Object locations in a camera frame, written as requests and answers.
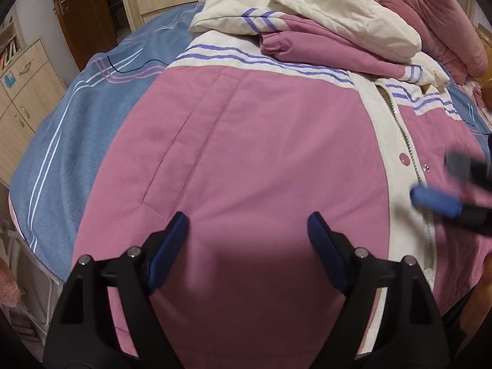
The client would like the brown wooden door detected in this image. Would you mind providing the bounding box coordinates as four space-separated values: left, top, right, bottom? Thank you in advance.
53 0 117 70

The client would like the cream and pink hooded jacket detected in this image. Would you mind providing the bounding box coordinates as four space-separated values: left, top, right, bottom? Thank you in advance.
74 0 491 368

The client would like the pink folded quilt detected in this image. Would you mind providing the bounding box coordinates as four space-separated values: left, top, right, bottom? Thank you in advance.
378 0 489 84

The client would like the brown plush toy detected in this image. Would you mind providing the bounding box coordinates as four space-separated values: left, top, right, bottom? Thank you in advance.
479 78 492 110

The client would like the light wood cabinet with drawers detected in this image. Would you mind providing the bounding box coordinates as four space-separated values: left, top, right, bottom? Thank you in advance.
0 39 66 188

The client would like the wooden bookshelf with books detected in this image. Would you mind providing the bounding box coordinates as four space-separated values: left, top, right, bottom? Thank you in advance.
0 10 25 71

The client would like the pink fuzzy cloth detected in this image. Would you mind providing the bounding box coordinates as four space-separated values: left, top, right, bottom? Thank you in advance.
0 258 22 308

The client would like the person's right hand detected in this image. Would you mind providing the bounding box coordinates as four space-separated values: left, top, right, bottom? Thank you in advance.
459 254 492 349

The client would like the blue striped bed sheet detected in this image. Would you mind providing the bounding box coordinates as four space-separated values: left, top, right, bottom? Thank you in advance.
9 2 204 280

